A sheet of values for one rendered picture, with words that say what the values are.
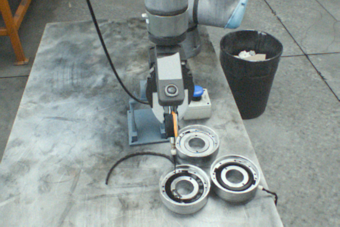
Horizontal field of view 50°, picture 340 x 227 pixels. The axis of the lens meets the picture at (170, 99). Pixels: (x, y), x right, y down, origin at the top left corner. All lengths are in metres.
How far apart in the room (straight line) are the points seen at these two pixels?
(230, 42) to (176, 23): 1.53
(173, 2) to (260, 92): 1.51
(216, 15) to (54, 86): 0.52
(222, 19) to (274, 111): 1.26
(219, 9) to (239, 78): 0.93
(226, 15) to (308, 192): 1.09
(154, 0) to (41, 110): 0.56
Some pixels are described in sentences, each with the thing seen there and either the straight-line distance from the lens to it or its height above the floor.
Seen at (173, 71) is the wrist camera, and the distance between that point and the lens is 0.65.
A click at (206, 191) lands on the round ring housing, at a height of 0.83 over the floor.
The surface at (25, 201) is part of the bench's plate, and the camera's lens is 0.86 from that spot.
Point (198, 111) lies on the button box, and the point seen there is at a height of 0.83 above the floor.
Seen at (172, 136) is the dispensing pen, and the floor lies 0.92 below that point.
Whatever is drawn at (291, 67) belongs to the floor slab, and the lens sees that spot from 2.72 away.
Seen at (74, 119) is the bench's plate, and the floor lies 0.80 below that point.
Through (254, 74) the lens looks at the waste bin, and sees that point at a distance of 1.97.
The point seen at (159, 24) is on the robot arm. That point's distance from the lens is 0.64.
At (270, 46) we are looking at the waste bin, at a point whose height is 0.37.
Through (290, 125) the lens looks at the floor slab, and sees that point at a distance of 2.22.
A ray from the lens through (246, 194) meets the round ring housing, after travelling 0.78.
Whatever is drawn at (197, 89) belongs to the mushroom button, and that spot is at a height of 0.87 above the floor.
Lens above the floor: 1.45
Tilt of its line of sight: 39 degrees down
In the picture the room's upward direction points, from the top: 1 degrees counter-clockwise
